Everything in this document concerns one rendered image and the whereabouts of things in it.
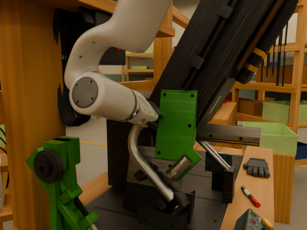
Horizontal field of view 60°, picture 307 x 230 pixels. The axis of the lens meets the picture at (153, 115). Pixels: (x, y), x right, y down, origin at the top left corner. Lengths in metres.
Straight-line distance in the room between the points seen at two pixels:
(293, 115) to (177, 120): 2.67
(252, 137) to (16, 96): 0.68
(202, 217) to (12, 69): 0.67
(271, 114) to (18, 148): 3.20
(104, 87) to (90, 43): 0.10
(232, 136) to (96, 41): 0.53
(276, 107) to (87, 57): 3.16
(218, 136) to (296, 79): 2.52
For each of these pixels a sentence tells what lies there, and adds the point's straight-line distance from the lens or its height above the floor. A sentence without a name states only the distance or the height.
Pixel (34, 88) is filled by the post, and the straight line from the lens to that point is 0.77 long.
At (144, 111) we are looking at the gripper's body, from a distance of 0.65.
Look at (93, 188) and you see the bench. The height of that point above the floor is 0.88.
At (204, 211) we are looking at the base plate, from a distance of 0.89.
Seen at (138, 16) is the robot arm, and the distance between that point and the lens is 0.48.
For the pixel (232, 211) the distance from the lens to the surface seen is 0.91.
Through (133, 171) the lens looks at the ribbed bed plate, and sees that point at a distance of 0.87.
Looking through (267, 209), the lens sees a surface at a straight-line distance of 0.95.
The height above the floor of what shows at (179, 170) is 1.06.
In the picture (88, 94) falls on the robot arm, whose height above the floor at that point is 1.28.
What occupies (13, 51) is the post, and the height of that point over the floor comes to 1.38.
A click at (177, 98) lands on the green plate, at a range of 0.80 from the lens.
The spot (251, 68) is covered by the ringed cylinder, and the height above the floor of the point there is 1.34.
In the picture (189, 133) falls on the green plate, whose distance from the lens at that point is 0.78.
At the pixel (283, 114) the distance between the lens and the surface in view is 3.52.
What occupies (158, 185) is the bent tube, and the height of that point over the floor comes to 1.01.
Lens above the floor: 1.33
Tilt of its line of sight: 9 degrees down
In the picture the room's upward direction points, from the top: straight up
